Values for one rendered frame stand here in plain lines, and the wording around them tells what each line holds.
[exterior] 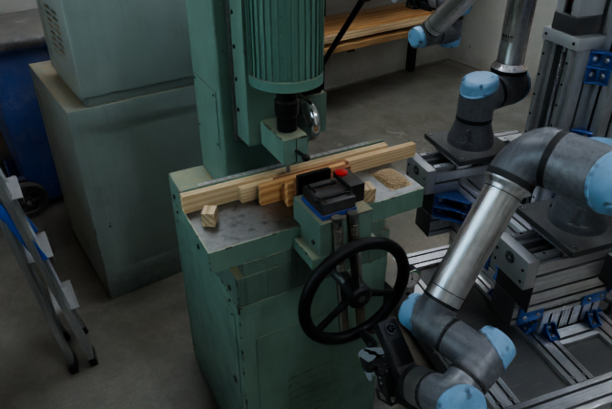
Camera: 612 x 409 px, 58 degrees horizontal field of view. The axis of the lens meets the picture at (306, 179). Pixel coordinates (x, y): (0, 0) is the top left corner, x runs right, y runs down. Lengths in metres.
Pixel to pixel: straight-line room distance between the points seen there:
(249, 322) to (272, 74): 0.61
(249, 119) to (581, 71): 0.89
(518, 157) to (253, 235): 0.60
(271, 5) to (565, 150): 0.63
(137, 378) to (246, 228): 1.07
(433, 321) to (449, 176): 0.86
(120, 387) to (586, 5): 1.92
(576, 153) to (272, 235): 0.66
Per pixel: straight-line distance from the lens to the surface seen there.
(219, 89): 1.47
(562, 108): 1.70
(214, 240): 1.28
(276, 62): 1.23
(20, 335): 2.56
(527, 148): 1.11
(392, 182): 1.48
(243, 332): 1.44
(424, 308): 1.12
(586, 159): 1.07
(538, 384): 2.01
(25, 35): 2.92
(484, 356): 1.08
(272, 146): 1.39
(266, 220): 1.33
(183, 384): 2.18
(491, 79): 1.86
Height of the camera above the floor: 1.66
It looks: 30 degrees down
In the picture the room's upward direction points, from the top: straight up
